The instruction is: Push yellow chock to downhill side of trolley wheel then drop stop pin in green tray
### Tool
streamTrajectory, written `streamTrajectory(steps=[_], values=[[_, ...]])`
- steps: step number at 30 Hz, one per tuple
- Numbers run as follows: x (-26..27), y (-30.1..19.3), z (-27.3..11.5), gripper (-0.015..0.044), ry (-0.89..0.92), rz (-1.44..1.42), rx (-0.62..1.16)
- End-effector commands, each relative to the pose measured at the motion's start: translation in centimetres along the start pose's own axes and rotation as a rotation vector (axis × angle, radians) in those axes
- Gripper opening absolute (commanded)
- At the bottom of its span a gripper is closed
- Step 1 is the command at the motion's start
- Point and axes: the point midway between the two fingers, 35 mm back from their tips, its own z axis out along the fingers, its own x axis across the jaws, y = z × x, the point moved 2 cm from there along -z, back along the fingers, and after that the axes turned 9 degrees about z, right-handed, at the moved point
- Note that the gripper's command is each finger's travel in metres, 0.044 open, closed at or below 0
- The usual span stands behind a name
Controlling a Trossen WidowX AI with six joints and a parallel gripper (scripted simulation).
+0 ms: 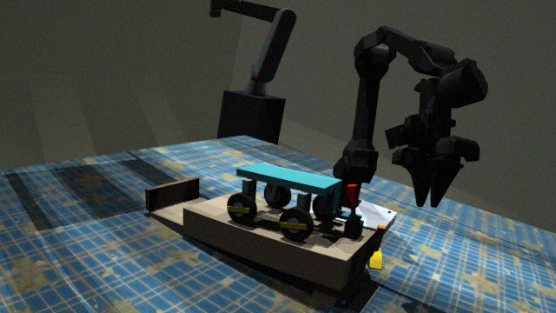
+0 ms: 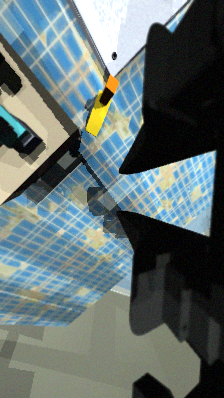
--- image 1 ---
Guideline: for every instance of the yellow chock with orange handle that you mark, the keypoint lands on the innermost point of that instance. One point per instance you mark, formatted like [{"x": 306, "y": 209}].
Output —
[{"x": 375, "y": 261}]

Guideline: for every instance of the tan wooden ramp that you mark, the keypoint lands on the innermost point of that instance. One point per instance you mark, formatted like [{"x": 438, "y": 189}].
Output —
[{"x": 334, "y": 256}]

